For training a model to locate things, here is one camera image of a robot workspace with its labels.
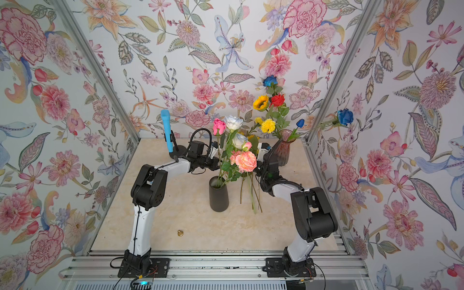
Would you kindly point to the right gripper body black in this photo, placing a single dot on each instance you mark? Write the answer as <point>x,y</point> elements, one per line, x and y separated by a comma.
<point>260,170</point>

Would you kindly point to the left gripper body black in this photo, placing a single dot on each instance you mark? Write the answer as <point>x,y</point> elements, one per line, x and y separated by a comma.
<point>205,162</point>

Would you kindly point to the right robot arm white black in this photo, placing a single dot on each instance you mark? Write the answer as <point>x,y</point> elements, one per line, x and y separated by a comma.
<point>313,217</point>

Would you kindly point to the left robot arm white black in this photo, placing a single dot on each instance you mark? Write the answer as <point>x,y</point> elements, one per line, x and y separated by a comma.
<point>148,192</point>

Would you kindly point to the dark grey vase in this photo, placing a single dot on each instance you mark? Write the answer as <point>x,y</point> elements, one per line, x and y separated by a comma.
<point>218,194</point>

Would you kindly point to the pink ribbed glass vase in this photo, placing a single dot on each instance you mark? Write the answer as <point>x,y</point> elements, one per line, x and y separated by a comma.
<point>282,148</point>

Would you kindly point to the pink peony flower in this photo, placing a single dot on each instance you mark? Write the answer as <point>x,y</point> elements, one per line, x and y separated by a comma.
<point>246,161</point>

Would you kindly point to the small white rose bud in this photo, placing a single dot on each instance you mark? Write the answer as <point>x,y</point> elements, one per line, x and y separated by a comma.
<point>239,141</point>

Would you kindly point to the magenta rose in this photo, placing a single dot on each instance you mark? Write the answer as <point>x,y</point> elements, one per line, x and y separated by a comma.
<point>219,127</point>

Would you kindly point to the white rose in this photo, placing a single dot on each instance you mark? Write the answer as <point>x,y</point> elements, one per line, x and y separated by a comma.
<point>233,123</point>

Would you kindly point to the red rose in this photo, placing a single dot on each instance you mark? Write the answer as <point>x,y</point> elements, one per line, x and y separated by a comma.
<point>277,100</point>

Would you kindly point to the blue tube on black stand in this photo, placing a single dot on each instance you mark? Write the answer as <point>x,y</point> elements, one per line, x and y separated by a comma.
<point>175,150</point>

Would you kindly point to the small blue rose top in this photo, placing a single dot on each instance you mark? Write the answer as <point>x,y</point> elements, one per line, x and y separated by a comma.
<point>270,81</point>

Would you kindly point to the blue rose large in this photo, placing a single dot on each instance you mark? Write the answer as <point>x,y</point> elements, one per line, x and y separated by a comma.
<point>343,119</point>

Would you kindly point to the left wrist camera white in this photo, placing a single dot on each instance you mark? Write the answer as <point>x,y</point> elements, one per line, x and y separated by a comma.
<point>213,150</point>

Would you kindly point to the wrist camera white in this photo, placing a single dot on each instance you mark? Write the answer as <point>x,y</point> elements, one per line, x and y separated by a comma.
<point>264,147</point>
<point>213,150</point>

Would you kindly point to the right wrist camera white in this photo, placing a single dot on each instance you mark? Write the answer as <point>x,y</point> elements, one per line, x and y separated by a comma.
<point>264,147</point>

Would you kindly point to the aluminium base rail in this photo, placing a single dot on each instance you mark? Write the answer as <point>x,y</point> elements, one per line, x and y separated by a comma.
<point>217,270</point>

